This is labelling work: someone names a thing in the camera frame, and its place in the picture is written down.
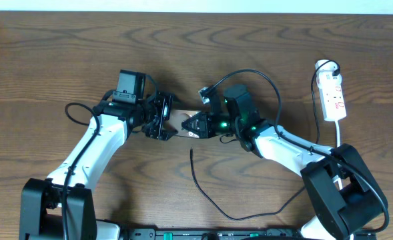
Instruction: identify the black charger cable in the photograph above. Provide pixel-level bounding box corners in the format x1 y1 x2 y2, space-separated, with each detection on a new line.
189 59 342 221

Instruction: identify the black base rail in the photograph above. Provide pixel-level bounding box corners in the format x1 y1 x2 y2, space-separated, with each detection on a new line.
119 228 309 240

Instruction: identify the white power strip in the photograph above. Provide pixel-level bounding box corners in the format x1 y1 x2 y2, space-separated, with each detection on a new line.
315 59 347 122

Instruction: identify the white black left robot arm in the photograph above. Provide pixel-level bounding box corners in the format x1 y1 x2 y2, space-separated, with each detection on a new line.
19 70 177 239

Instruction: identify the white power strip cord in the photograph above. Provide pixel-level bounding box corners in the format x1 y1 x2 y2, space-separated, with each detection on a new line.
334 120 344 191

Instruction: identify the Galaxy S25 Ultra smartphone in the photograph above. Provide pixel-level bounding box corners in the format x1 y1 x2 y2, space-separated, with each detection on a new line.
163 109 200 139

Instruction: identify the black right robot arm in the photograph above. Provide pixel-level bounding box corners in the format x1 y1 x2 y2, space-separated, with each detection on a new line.
181 85 389 239

